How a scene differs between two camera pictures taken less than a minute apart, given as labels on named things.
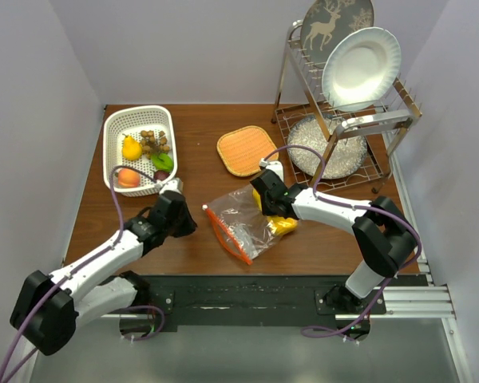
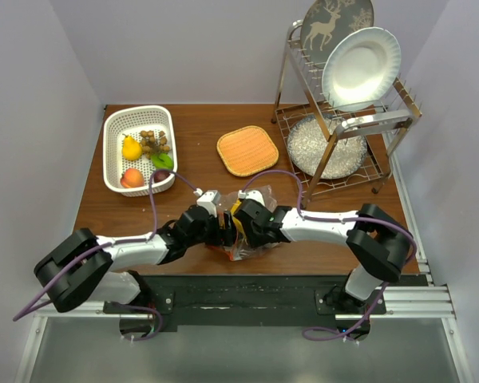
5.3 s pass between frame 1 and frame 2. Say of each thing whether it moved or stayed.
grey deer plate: stayed
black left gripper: moved
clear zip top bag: moved
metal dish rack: stayed
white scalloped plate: stayed
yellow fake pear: stayed
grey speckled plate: stayed
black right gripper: moved
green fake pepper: stayed
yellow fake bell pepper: moved
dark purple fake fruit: stayed
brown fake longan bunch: stayed
